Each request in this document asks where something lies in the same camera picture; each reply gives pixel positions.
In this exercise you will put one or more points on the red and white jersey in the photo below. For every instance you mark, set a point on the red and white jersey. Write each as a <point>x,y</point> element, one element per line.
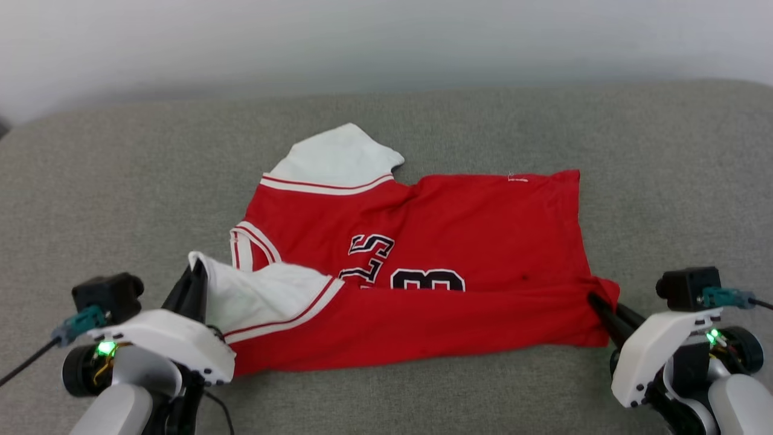
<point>483,229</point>

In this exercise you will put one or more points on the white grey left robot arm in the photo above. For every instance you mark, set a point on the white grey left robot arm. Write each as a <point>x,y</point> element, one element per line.
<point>121,411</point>

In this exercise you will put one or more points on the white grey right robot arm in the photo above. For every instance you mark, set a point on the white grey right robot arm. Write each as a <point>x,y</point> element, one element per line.
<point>737,405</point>

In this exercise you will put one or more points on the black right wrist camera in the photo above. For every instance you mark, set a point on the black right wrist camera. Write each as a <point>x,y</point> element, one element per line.
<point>685,287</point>

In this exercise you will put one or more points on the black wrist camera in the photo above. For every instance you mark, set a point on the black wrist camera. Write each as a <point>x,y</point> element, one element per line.
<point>109,293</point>
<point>685,287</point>

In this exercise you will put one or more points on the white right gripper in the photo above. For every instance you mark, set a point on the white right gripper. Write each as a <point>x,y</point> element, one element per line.
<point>652,350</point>

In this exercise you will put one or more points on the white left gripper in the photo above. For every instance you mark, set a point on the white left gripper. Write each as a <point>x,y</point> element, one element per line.
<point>175,338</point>

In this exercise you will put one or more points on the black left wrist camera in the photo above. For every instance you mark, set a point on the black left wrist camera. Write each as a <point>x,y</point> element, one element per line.
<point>109,293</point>

